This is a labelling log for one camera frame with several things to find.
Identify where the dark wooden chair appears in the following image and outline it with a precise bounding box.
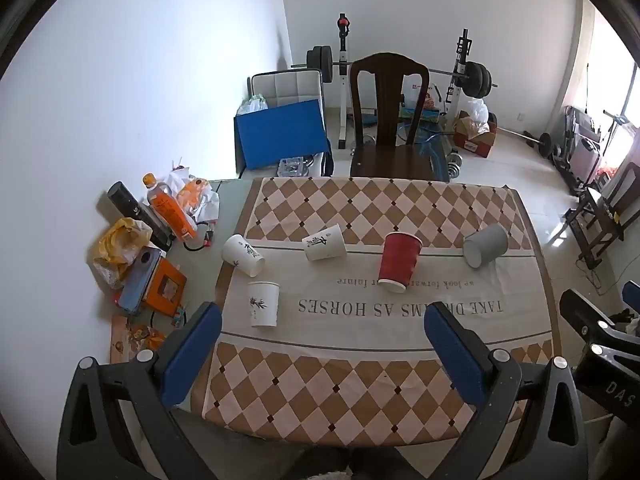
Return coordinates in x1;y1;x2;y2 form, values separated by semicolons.
348;52;440;182

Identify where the clear container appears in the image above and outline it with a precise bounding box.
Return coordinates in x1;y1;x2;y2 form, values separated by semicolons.
276;157;309;177

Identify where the black stand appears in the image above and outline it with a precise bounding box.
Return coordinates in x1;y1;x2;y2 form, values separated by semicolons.
569;160;640;269

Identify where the black cylinder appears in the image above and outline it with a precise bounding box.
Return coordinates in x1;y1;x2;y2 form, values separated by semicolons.
107;181;174;252

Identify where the white cup with leaf print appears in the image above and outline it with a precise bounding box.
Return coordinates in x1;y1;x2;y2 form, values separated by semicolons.
221;234;265;278
247;280;281;329

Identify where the blue hose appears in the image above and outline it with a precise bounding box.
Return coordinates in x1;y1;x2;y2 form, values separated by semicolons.
399;119;453;157

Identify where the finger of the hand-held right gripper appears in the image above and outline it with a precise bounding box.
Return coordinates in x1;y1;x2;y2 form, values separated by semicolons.
558;287;640;357

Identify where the red and black cable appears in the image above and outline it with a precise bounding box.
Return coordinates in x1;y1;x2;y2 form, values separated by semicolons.
182;220;216;252

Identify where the blue board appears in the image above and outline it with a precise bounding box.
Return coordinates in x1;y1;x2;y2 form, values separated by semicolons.
234;100;334;172

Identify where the white barbell rack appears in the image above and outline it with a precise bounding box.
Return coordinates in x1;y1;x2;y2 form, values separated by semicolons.
334;12;474;150

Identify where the orange drink bottle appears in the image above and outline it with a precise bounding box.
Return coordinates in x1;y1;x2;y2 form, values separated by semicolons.
141;172;199;241

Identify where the white cup with black print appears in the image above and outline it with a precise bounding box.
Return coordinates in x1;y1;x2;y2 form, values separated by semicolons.
302;224;347;262

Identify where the red paper cup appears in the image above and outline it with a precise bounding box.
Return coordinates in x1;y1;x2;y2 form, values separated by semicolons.
377;231;424;294

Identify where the clear plastic bag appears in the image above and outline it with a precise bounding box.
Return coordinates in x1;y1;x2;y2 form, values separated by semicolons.
237;93;270;116

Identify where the white padded chair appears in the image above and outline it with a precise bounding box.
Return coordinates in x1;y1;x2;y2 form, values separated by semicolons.
248;69;326;112

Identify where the grey-blue box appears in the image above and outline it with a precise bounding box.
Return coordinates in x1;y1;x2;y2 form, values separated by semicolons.
118;247;164;316

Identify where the orange patterned board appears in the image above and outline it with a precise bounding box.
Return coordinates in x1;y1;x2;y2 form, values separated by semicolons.
110;314;167;366

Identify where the black exercise machine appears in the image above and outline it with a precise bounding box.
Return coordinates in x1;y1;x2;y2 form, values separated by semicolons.
561;104;602;194

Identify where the small barbell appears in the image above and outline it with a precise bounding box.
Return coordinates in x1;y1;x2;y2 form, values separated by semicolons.
497;127;564;159

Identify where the red cardboard box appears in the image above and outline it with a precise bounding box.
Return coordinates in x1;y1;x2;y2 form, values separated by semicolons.
452;114;499;159

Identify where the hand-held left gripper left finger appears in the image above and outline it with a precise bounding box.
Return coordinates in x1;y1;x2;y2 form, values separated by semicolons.
56;301;223;480

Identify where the checkered printed tablecloth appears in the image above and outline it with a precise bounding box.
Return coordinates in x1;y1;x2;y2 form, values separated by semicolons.
201;176;556;443

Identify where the barbell with black plates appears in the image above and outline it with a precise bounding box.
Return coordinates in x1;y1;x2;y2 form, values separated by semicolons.
291;46;499;99

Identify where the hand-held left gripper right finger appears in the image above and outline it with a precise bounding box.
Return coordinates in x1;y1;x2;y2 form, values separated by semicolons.
422;301;589;480

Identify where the orange box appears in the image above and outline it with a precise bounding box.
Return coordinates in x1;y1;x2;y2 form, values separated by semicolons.
142;260;189;317

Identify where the grey paper cup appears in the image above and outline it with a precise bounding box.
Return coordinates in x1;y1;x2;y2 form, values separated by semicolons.
462;223;509;268

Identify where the white crumpled plastic bag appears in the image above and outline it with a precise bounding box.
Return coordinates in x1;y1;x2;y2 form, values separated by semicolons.
164;166;221;224

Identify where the orange snack bag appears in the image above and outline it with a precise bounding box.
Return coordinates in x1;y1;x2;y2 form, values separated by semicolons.
177;177;211;217

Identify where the yellow plastic bag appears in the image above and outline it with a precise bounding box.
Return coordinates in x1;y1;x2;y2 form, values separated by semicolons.
92;217;153;289

